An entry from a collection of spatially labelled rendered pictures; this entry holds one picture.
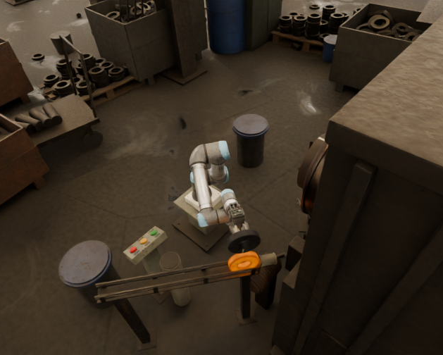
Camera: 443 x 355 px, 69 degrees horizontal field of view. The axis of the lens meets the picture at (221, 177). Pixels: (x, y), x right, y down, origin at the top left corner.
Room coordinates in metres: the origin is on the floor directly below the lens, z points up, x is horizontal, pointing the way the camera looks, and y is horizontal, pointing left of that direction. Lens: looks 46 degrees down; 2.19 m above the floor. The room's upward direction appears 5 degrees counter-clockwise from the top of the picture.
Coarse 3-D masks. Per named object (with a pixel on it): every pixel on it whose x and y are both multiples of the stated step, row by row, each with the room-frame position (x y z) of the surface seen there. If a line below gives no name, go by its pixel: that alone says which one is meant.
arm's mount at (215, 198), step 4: (212, 188) 1.64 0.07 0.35; (212, 192) 1.60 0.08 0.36; (216, 192) 1.60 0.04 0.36; (188, 196) 1.59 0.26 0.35; (212, 196) 1.56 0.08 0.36; (216, 196) 1.56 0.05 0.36; (188, 200) 1.55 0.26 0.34; (192, 200) 1.54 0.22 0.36; (212, 200) 1.52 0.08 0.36; (216, 200) 1.54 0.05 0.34; (192, 204) 1.52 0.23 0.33; (196, 204) 1.50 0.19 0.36; (196, 208) 1.49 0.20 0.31
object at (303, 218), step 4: (308, 148) 1.67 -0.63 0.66; (300, 212) 1.61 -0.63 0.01; (300, 216) 1.56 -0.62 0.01; (304, 216) 1.56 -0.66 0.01; (300, 220) 1.52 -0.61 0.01; (304, 220) 1.52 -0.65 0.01; (308, 220) 1.48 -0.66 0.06; (300, 224) 1.49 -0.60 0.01; (304, 224) 1.49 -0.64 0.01; (308, 224) 1.48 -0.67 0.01; (300, 228) 1.45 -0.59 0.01; (304, 228) 1.45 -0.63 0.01
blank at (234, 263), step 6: (246, 252) 0.82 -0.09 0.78; (252, 252) 0.83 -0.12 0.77; (234, 258) 0.81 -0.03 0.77; (240, 258) 0.80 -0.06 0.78; (246, 258) 0.80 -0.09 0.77; (252, 258) 0.80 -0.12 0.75; (228, 264) 0.80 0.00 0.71; (234, 264) 0.79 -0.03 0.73; (240, 264) 0.82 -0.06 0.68; (246, 264) 0.82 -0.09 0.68; (252, 264) 0.80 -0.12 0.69
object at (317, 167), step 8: (320, 160) 0.91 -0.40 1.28; (320, 168) 0.89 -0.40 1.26; (312, 176) 0.88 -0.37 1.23; (312, 184) 0.86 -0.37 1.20; (304, 192) 0.86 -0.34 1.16; (312, 192) 0.85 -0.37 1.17; (304, 200) 0.86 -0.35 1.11; (312, 200) 0.83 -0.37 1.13; (304, 208) 0.87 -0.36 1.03; (312, 208) 0.83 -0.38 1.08
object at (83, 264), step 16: (96, 240) 1.22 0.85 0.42; (64, 256) 1.11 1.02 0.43; (80, 256) 1.10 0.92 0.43; (96, 256) 1.09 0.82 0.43; (64, 272) 1.00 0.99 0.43; (80, 272) 0.99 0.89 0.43; (96, 272) 0.98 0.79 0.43; (112, 272) 1.06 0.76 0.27; (80, 288) 0.94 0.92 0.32; (96, 288) 0.95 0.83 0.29; (96, 304) 0.94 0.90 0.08; (112, 304) 0.95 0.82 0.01
